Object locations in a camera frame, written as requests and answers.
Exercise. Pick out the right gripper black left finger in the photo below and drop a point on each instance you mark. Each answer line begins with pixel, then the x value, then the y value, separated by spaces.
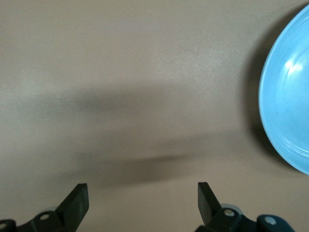
pixel 77 203

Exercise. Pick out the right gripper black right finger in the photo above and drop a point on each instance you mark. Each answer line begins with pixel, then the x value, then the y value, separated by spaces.
pixel 206 203

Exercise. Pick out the blue plate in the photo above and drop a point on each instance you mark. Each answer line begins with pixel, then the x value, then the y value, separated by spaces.
pixel 287 96

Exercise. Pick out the brown table cover sheet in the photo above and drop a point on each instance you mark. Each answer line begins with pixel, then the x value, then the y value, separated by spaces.
pixel 96 60

